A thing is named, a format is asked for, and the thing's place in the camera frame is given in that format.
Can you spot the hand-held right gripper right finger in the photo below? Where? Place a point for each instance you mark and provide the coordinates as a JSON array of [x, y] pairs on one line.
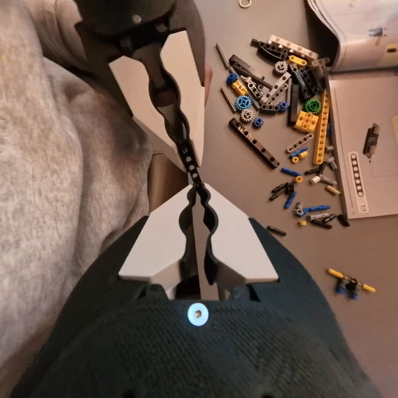
[[239, 245]]

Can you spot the person's left hand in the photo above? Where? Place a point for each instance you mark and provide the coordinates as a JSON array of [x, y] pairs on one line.
[[208, 76]]

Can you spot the pile of small lego pieces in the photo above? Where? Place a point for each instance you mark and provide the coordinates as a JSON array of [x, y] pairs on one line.
[[306, 119]]

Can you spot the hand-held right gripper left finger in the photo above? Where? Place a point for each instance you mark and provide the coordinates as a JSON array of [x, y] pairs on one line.
[[155, 245]]

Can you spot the short black lego axle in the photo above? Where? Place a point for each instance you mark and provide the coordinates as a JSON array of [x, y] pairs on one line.
[[276, 230]]

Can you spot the person's left forearm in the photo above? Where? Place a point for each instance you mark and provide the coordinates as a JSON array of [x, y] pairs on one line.
[[53, 25]]

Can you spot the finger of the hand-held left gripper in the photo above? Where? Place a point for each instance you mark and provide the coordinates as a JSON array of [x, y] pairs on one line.
[[136, 93], [186, 68]]

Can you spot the flat open instruction booklet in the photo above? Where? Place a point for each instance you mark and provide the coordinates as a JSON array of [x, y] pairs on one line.
[[367, 102]]

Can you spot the thin black lego beam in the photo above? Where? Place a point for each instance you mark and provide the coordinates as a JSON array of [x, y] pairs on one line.
[[190, 166]]

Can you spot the person's grey hoodie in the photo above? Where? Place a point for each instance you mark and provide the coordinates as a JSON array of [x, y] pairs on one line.
[[46, 155]]

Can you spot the long yellow lego beam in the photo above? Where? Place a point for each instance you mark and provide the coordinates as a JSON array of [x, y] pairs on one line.
[[321, 133]]

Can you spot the long black lego beam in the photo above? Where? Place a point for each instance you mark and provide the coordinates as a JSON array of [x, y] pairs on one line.
[[253, 143]]

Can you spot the yellow axle lego assembly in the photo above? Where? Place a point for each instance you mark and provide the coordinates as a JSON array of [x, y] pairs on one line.
[[351, 283]]

